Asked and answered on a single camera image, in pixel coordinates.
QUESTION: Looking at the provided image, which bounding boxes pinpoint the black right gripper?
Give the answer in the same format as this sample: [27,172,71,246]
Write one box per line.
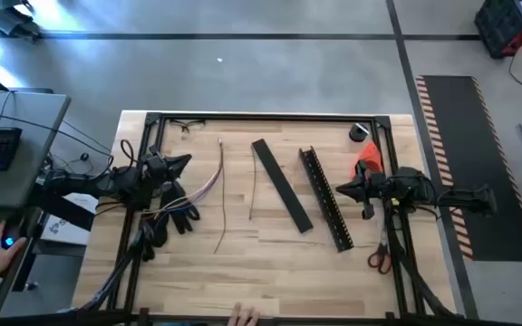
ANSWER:
[335,168,392,206]

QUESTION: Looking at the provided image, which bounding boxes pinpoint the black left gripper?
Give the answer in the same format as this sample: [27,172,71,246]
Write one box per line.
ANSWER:
[139,145,193,183]

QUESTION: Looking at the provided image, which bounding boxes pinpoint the black slotted cable tray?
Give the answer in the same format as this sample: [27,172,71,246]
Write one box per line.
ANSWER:
[298,146,355,254]

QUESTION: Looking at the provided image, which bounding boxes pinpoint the coloured wire bundle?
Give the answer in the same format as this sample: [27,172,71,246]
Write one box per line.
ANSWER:
[141,138,225,217]

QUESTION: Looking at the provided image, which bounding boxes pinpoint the orange plastic object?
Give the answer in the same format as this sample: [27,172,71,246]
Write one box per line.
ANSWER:
[353,140,384,180]

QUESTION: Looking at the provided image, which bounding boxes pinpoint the clear safety glasses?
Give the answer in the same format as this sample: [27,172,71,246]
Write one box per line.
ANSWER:
[169,118,207,135]

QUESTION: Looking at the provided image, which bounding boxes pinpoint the small black round holder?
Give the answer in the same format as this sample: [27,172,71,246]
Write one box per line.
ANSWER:
[348,122,370,143]

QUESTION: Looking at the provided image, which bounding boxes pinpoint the flat black tray cover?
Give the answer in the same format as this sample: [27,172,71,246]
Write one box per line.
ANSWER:
[250,138,314,235]

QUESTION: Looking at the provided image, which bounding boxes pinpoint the white cardboard box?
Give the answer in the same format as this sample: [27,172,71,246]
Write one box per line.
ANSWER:
[38,192,99,246]

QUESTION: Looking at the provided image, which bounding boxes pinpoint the black floor mat striped edge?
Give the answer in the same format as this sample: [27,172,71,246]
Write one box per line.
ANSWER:
[414,74,522,263]

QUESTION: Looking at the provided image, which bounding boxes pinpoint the grey desk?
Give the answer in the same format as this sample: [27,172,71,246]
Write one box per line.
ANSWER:
[0,89,72,209]

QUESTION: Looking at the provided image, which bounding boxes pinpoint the black computer mouse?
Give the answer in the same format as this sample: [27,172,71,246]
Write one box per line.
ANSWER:
[0,228,22,251]

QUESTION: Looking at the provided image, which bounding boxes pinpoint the dark metal stand base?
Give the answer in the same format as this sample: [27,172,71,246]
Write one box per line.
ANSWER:
[0,0,43,41]

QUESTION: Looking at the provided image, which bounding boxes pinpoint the black and red toolbox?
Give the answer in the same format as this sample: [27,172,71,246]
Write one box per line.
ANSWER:
[473,0,522,59]

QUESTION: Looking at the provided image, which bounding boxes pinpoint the red handled scissors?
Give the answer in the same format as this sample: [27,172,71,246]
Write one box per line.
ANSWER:
[367,225,393,276]

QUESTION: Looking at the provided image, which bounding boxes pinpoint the black cable harness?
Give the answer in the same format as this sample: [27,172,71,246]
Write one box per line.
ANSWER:
[79,216,153,313]
[387,212,459,318]

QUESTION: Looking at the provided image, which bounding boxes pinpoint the thin black desk cable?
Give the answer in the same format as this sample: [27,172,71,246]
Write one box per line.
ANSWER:
[0,89,115,159]

